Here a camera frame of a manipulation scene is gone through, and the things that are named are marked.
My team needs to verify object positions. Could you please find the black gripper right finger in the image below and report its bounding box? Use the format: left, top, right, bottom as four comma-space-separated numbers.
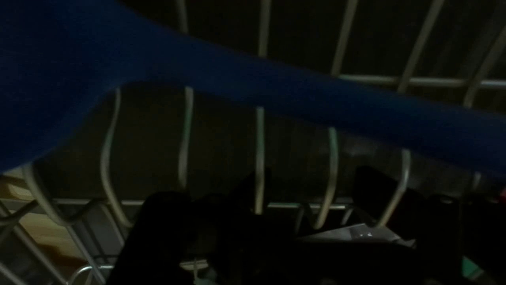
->
352, 165, 506, 285

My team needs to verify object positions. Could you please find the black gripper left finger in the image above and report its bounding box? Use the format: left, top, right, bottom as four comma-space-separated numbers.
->
105, 192, 208, 285

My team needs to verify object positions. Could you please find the grey wire dish rack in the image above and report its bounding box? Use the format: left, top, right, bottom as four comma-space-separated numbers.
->
0, 0, 506, 285

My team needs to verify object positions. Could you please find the blue plastic ladle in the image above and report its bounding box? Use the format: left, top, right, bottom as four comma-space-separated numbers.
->
0, 0, 506, 178

